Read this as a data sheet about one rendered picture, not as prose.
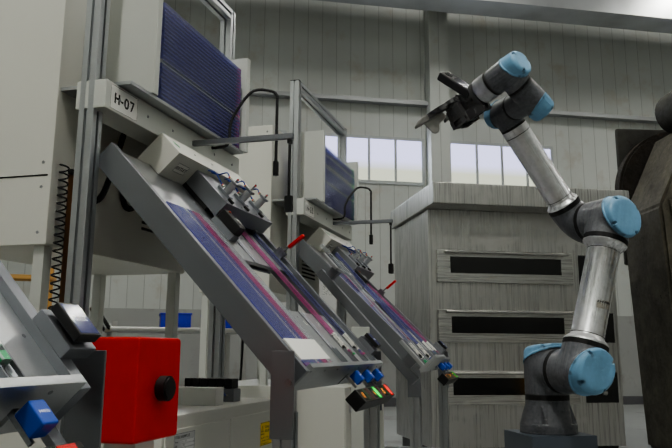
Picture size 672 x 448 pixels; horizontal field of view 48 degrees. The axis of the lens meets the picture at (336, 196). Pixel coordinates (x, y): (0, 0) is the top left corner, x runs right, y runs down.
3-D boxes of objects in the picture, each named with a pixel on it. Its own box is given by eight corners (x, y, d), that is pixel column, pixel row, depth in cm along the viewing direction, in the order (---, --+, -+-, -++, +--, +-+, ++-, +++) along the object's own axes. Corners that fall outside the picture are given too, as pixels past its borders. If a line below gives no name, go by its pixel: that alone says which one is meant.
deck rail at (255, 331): (288, 391, 155) (309, 371, 155) (285, 392, 153) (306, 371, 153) (98, 162, 179) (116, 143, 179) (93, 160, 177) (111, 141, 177)
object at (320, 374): (365, 380, 217) (383, 363, 217) (289, 392, 155) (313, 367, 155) (362, 377, 218) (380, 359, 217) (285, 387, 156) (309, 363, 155)
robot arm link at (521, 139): (585, 234, 225) (497, 96, 222) (612, 228, 216) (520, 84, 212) (562, 255, 221) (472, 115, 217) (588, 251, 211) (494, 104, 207)
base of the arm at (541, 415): (561, 429, 210) (559, 392, 212) (589, 434, 196) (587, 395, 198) (510, 429, 208) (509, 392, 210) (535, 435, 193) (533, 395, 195)
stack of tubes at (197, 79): (239, 149, 242) (241, 70, 247) (159, 99, 193) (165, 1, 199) (203, 152, 245) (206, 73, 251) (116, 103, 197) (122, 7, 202)
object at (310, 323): (369, 371, 218) (377, 363, 217) (293, 378, 156) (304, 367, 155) (326, 322, 224) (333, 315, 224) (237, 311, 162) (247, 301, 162)
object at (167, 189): (282, 284, 230) (294, 273, 230) (180, 260, 168) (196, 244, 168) (217, 210, 241) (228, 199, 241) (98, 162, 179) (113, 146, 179)
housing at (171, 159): (222, 222, 240) (253, 190, 239) (142, 191, 194) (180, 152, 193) (207, 205, 243) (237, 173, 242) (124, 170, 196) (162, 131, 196)
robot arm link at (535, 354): (550, 392, 211) (548, 343, 214) (583, 395, 199) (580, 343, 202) (515, 393, 207) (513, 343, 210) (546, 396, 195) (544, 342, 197)
